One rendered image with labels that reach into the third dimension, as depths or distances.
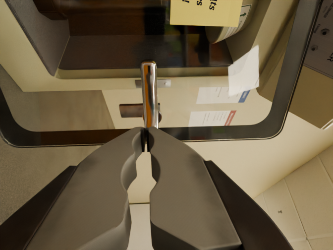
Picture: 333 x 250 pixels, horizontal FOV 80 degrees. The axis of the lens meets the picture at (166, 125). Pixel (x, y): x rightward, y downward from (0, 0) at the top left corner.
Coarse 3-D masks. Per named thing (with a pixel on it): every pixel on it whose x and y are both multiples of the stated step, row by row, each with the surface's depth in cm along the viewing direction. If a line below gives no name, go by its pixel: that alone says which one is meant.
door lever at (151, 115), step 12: (144, 60) 20; (144, 72) 19; (156, 72) 20; (144, 84) 20; (156, 84) 20; (144, 96) 21; (156, 96) 21; (144, 108) 21; (156, 108) 21; (144, 120) 22; (156, 120) 22
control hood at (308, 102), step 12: (312, 72) 31; (300, 84) 33; (312, 84) 32; (324, 84) 31; (300, 96) 35; (312, 96) 33; (324, 96) 32; (300, 108) 36; (312, 108) 35; (324, 108) 33; (312, 120) 36; (324, 120) 34
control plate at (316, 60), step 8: (328, 0) 25; (328, 8) 25; (320, 16) 26; (328, 16) 26; (320, 24) 27; (328, 24) 26; (320, 32) 27; (312, 40) 28; (320, 40) 28; (328, 40) 27; (320, 48) 28; (328, 48) 28; (312, 56) 30; (320, 56) 29; (328, 56) 28; (304, 64) 31; (312, 64) 30; (320, 64) 30; (328, 64) 29; (320, 72) 30; (328, 72) 30
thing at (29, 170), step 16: (0, 144) 34; (0, 160) 34; (16, 160) 38; (32, 160) 42; (48, 160) 48; (64, 160) 57; (80, 160) 68; (0, 176) 34; (16, 176) 37; (32, 176) 42; (48, 176) 48; (0, 192) 34; (16, 192) 37; (32, 192) 42; (0, 208) 33; (16, 208) 37; (0, 224) 33
